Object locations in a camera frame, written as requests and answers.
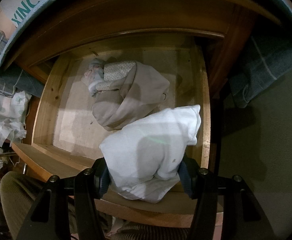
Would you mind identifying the wooden drawer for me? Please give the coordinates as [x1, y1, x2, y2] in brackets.
[11, 30, 224, 228]

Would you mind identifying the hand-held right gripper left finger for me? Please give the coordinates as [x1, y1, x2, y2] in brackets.
[24, 156, 111, 240]

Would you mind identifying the blue checked cloth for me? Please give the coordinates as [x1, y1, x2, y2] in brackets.
[0, 0, 292, 109]

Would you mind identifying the dark green cloth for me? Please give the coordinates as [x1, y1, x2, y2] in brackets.
[211, 62, 292, 240]

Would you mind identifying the beige underwear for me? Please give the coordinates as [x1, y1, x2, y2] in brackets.
[92, 60, 171, 131]

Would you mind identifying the grey white ribbed sock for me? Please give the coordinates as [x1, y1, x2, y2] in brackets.
[99, 104, 201, 203]

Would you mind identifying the white shoe box teal print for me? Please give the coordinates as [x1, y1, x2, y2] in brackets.
[0, 0, 70, 40]

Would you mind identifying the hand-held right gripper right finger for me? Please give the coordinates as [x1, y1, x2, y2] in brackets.
[177, 155, 274, 240]

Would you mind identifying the olive woven chair seat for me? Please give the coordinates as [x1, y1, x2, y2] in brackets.
[0, 171, 191, 240]

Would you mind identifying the white floral sheet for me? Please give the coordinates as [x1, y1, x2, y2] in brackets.
[0, 87, 33, 148]

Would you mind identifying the pale floral underwear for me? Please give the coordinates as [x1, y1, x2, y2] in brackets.
[84, 58, 106, 97]

